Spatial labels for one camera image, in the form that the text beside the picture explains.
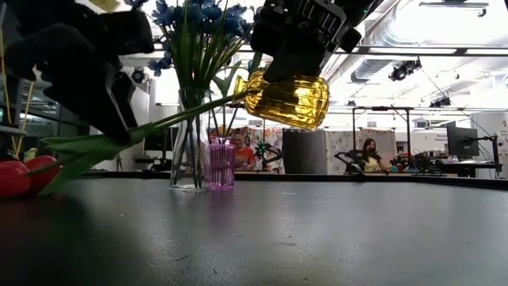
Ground blue artificial flower bunch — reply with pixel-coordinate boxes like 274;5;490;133
146;0;223;187
186;0;263;187

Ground purple ribbed glass vase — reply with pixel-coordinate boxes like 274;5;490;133
208;137;236;191

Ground black metal stand frame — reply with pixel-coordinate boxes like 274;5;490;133
351;106;414;176

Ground yellow ribbed glass vase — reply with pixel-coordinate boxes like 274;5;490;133
233;70;331;131

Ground black computer monitor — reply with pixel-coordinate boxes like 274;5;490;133
446;126;480;158

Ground clear glass vase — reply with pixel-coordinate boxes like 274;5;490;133
169;87;212;191

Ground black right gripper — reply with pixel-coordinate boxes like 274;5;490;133
249;0;362;84

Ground long ceiling light strip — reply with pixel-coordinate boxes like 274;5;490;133
152;42;508;56

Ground black table frame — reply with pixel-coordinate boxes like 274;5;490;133
79;169;508;191

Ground black partition curtain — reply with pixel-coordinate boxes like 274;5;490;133
282;129;326;175

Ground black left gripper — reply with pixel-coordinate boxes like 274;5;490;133
0;0;155;146

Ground person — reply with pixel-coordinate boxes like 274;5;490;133
231;130;258;172
359;137;390;174

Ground silver ventilation duct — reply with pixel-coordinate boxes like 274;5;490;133
348;23;429;84

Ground yellow hanging cable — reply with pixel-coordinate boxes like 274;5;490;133
13;79;37;160

